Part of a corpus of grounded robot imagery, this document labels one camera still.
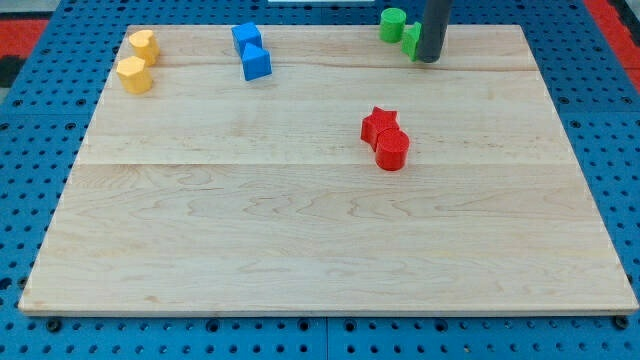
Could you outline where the blue cube block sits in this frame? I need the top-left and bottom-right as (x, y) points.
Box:
(231, 22), (262, 56)

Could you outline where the red cylinder block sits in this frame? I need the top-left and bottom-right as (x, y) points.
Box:
(375, 129), (410, 171)

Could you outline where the green star block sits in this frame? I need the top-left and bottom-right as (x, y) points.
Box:
(401, 22), (422, 62)

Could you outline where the yellow heart block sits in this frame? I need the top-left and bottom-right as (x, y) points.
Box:
(128, 29), (160, 66)

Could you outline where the red star block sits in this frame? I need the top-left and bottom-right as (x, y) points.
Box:
(360, 106), (399, 151)

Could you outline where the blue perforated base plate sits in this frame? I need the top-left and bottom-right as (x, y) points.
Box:
(1, 0), (639, 359)

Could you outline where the wooden board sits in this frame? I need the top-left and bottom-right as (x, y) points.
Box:
(19, 25), (638, 317)

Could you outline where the blue triangle block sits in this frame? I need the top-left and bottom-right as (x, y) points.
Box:
(241, 43), (272, 81)

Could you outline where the green cylinder block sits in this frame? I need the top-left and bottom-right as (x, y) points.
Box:
(379, 7), (407, 43)

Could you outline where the yellow hexagon block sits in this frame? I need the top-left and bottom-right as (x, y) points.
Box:
(116, 56), (153, 94)

